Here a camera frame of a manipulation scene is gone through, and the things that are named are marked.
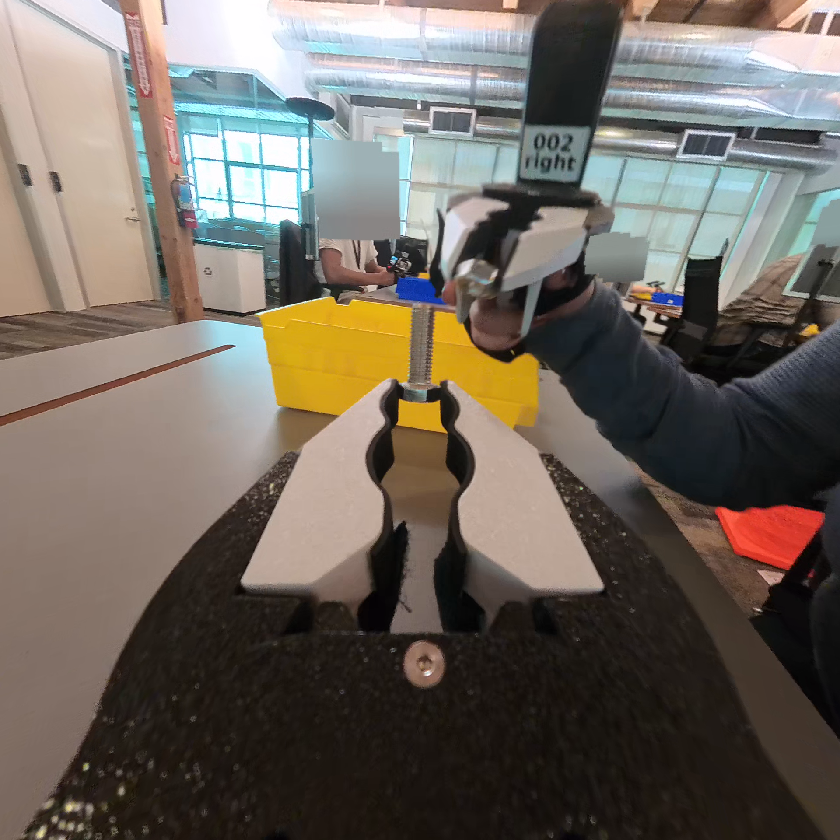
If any orange plastic object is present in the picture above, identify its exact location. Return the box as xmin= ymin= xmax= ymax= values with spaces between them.
xmin=715 ymin=505 xmax=825 ymax=571

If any person's right hand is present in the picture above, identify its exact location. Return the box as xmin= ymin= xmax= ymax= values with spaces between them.
xmin=442 ymin=266 xmax=597 ymax=363

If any blue plastic bin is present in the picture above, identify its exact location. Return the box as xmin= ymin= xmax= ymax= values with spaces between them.
xmin=395 ymin=276 xmax=448 ymax=304

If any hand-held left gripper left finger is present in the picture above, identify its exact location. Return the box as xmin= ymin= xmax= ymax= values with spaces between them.
xmin=240 ymin=378 xmax=411 ymax=624

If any black office chair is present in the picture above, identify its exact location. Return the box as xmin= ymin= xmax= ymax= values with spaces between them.
xmin=279 ymin=220 xmax=322 ymax=308
xmin=659 ymin=239 xmax=731 ymax=368

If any yellow plastic bin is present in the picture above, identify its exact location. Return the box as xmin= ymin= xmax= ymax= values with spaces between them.
xmin=266 ymin=341 xmax=540 ymax=395
xmin=271 ymin=367 xmax=540 ymax=434
xmin=258 ymin=297 xmax=473 ymax=358

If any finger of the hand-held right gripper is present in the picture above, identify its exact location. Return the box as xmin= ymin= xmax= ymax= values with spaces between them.
xmin=495 ymin=206 xmax=588 ymax=337
xmin=436 ymin=194 xmax=514 ymax=309

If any silver air duct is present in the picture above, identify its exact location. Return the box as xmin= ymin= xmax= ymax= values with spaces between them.
xmin=305 ymin=52 xmax=840 ymax=165
xmin=269 ymin=0 xmax=840 ymax=63

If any person's right forearm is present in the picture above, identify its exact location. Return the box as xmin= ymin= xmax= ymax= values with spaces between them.
xmin=525 ymin=279 xmax=840 ymax=513

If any steel hex bolt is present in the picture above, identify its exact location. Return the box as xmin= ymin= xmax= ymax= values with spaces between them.
xmin=407 ymin=258 xmax=501 ymax=389

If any black floor lamp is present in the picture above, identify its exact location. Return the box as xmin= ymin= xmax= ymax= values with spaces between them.
xmin=285 ymin=97 xmax=336 ymax=198

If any wooden post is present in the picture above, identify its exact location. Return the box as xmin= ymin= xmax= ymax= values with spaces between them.
xmin=118 ymin=0 xmax=204 ymax=324

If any brown fabric heap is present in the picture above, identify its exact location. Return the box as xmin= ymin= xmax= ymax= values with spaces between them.
xmin=718 ymin=252 xmax=821 ymax=329

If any white air vent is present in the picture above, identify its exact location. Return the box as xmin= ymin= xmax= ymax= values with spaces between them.
xmin=430 ymin=106 xmax=476 ymax=137
xmin=678 ymin=129 xmax=736 ymax=160

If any white door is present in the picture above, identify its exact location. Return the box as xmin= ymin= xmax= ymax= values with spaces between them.
xmin=7 ymin=0 xmax=161 ymax=311
xmin=0 ymin=105 xmax=53 ymax=316

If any long red sign strip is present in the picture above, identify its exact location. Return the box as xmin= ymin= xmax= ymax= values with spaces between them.
xmin=125 ymin=10 xmax=155 ymax=99

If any white recycling cabinet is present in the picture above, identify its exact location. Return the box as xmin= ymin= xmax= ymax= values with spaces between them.
xmin=193 ymin=244 xmax=266 ymax=315

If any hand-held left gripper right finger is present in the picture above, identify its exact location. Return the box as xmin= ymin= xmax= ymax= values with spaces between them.
xmin=433 ymin=378 xmax=606 ymax=632

